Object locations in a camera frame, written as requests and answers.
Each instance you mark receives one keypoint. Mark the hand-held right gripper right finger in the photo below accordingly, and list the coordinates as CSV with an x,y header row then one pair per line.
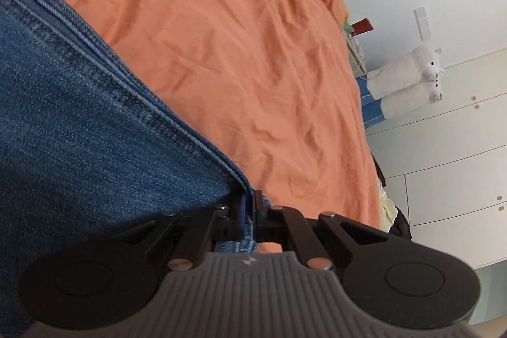
x,y
259,215

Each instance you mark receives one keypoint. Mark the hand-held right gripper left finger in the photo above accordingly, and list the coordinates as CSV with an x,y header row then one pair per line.
x,y
239,217

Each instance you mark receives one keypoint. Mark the blue denim pants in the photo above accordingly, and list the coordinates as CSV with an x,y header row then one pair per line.
x,y
79,124

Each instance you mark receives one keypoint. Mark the cream cloth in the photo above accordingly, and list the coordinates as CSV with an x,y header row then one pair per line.
x,y
386,205

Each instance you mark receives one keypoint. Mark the black bag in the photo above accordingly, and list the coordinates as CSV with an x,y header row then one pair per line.
x,y
401,223

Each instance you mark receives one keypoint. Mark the blue striped cloth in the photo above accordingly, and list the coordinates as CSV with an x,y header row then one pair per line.
x,y
370,104

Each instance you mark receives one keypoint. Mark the orange duvet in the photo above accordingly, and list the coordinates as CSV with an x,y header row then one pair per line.
x,y
237,45

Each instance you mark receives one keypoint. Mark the white plush toy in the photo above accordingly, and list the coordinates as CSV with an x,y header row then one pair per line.
x,y
408,100
400,70

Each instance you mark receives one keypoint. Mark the white nightstand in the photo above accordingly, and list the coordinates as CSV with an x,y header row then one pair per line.
x,y
355,51

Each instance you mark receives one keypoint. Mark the white wardrobe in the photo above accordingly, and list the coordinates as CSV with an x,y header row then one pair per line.
x,y
447,179

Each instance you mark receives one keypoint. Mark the red bottle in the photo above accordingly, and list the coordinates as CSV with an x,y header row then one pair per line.
x,y
362,27

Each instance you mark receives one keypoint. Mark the small yellow object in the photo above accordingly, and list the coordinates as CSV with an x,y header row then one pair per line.
x,y
346,17

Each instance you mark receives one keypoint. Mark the white wall switch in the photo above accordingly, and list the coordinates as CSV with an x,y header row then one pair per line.
x,y
422,23

